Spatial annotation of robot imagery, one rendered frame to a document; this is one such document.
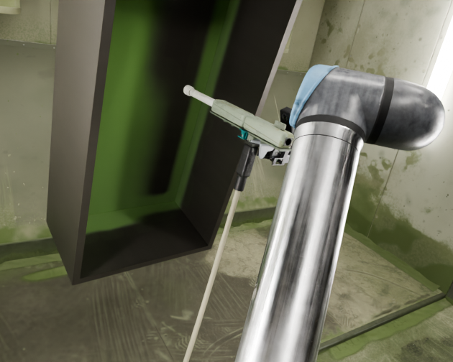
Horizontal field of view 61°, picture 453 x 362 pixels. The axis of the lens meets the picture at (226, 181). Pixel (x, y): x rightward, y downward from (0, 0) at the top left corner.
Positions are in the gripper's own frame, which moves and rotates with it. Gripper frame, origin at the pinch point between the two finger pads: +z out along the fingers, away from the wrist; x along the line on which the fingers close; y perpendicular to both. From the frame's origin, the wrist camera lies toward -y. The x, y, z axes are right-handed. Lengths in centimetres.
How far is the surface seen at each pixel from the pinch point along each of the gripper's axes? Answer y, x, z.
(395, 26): -59, 79, -186
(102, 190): 51, 66, 6
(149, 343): 109, 29, -10
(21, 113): 48, 152, 18
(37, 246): 108, 110, 15
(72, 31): -12, 43, 35
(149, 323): 109, 40, -16
